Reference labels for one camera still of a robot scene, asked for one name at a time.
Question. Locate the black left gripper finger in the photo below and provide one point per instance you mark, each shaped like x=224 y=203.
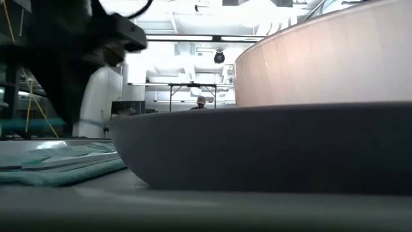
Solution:
x=64 y=96

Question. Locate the teal cloth napkin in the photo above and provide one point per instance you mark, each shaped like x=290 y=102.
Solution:
x=64 y=178

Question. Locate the lavender plastic plate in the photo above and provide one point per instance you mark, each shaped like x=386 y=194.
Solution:
x=257 y=148

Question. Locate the pink translucent bowl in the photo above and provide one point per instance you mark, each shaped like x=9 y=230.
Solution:
x=322 y=64

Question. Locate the grey plastic tray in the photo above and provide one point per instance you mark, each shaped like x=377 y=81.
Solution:
x=193 y=212

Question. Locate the white column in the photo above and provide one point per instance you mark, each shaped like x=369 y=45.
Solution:
x=103 y=96

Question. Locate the black background table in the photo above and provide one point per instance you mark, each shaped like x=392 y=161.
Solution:
x=193 y=85

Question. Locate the person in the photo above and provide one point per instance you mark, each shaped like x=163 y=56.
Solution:
x=201 y=101

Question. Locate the round black hanging reel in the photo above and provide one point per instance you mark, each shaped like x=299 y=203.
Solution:
x=219 y=57

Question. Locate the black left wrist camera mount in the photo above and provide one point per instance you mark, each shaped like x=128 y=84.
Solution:
x=132 y=32

